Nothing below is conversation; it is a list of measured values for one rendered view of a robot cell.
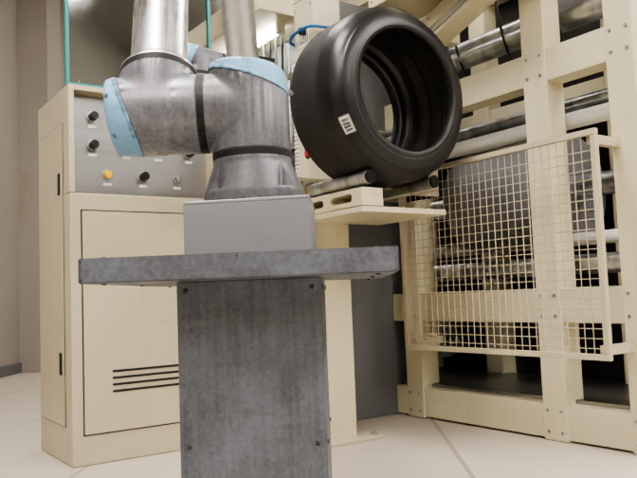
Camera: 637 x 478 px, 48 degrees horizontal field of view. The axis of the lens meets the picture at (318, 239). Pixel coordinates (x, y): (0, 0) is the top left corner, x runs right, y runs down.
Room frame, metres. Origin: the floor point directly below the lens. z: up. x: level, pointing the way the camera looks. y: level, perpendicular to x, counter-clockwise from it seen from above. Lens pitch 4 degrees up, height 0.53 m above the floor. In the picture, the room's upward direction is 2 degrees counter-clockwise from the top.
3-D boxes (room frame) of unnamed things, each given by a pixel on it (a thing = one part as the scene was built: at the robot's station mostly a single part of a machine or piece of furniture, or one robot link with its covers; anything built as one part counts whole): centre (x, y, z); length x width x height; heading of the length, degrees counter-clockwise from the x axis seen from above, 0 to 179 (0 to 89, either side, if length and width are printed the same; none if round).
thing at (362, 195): (2.43, -0.07, 0.83); 0.36 x 0.09 x 0.06; 35
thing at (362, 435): (2.71, -0.03, 0.01); 0.27 x 0.27 x 0.02; 35
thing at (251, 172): (1.36, 0.12, 0.75); 0.19 x 0.19 x 0.10
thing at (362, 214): (2.51, -0.19, 0.80); 0.37 x 0.36 x 0.02; 125
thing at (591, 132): (2.51, -0.59, 0.65); 0.90 x 0.02 x 0.70; 35
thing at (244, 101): (1.36, 0.13, 0.89); 0.17 x 0.15 x 0.18; 92
